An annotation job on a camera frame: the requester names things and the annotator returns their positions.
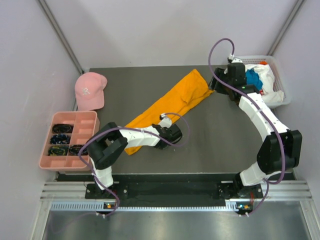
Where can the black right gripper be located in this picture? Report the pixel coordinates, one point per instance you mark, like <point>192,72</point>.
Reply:
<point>217,88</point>

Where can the orange t shirt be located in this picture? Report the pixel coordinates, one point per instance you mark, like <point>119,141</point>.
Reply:
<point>184,96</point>

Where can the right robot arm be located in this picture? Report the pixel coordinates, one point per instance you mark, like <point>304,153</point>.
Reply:
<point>281,147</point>

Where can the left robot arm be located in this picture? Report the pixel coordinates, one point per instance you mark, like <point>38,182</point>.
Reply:
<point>105,147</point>

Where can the blue t shirt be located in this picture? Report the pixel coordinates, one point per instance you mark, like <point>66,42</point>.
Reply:
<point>252,78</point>

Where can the orange garment in basket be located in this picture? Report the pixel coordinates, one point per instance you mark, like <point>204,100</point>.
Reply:
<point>263,62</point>

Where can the white t shirt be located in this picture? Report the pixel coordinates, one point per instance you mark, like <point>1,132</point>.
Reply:
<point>271,97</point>

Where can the white plastic laundry basket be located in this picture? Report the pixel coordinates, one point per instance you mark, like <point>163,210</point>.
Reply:
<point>280,81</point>

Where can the pink divided organizer tray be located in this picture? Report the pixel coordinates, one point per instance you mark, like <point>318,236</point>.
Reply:
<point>85,125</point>

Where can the pink baseball cap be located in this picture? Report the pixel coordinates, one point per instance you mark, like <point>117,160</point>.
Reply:
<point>89,91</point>

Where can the dark patterned socks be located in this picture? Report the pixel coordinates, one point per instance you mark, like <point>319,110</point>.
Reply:
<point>75,149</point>

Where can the blue patterned socks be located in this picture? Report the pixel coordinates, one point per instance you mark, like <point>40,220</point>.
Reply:
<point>60,139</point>

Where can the black folded socks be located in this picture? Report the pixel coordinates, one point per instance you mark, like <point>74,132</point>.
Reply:
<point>62,128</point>

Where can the green patterned socks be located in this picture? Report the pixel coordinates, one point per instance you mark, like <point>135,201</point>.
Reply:
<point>58,150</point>

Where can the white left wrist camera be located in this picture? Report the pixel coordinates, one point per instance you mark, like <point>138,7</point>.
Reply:
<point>165,121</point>

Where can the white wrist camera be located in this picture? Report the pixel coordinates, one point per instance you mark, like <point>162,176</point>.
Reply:
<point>165,121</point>
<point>231,59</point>

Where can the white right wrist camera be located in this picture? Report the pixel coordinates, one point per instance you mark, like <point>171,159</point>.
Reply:
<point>231,59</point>

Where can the aluminium frame rail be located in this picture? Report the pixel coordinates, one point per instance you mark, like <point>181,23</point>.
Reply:
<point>70,196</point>

